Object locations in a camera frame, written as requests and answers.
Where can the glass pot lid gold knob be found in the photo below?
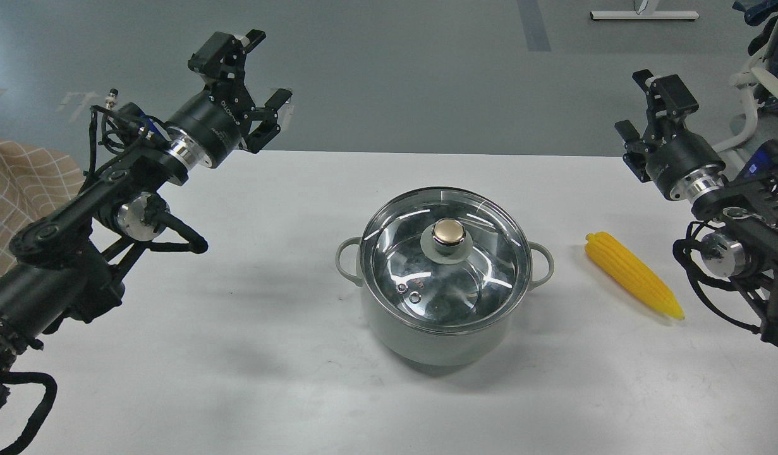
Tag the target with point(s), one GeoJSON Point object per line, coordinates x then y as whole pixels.
{"type": "Point", "coordinates": [445, 260]}

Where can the yellow corn cob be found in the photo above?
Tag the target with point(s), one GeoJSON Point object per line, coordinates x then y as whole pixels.
{"type": "Point", "coordinates": [632, 274]}

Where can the white table foot bar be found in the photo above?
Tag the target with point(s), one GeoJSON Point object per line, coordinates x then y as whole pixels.
{"type": "Point", "coordinates": [645, 11]}

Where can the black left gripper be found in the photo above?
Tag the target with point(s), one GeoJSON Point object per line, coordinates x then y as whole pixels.
{"type": "Point", "coordinates": [224, 117]}

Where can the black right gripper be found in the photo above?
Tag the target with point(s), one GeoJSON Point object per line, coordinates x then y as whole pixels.
{"type": "Point", "coordinates": [680, 163]}

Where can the beige checkered cloth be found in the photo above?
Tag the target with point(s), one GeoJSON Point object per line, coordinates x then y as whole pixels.
{"type": "Point", "coordinates": [33, 182]}

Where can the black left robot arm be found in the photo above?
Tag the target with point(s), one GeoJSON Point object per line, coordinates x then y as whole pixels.
{"type": "Point", "coordinates": [71, 263]}

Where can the grey steel cooking pot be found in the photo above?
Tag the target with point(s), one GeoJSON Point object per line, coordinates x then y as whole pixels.
{"type": "Point", "coordinates": [441, 350]}

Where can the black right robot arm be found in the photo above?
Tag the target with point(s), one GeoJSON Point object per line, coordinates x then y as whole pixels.
{"type": "Point", "coordinates": [730, 251]}

